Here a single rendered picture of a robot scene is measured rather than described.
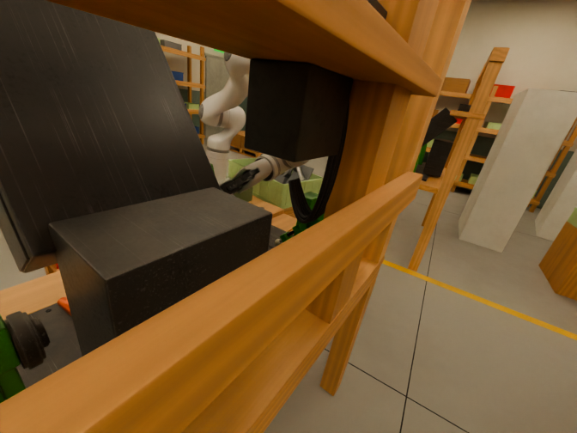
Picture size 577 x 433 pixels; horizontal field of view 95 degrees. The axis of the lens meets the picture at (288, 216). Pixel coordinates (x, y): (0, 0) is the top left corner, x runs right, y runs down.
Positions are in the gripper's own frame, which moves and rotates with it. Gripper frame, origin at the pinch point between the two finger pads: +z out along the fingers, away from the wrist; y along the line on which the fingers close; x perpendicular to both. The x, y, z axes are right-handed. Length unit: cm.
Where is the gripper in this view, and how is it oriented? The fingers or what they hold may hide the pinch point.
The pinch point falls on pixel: (227, 191)
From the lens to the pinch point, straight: 75.2
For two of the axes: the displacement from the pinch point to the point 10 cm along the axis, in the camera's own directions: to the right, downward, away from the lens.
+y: 5.6, -3.2, -7.7
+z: -5.9, 4.9, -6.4
